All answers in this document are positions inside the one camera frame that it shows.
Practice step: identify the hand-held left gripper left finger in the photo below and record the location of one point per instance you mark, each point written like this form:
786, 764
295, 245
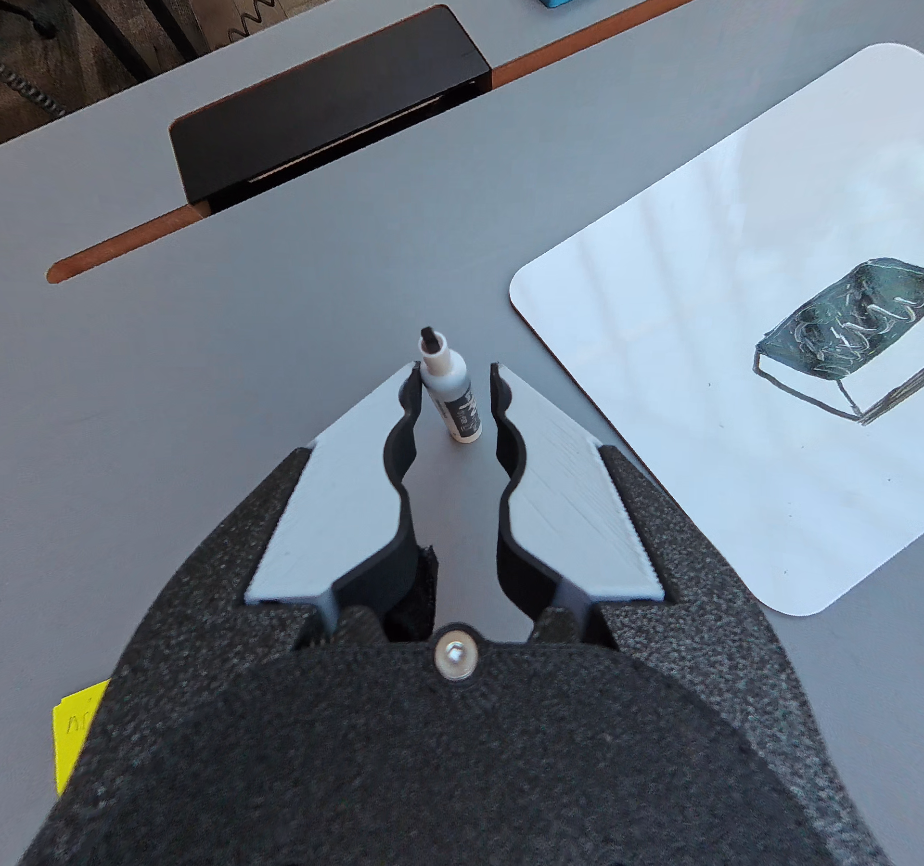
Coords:
325, 519

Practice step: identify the small white dry-erase board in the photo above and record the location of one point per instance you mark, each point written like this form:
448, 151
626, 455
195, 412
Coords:
686, 303

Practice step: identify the white dry-erase marker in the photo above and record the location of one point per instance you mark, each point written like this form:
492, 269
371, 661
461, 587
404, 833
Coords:
455, 404

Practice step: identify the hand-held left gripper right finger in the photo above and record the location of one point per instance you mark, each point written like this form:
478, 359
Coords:
577, 519

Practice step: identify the black metal desk legs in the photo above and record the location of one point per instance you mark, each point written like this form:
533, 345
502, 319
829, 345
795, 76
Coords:
170, 21

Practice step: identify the yellow sticky note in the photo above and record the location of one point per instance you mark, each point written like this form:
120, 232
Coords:
72, 729

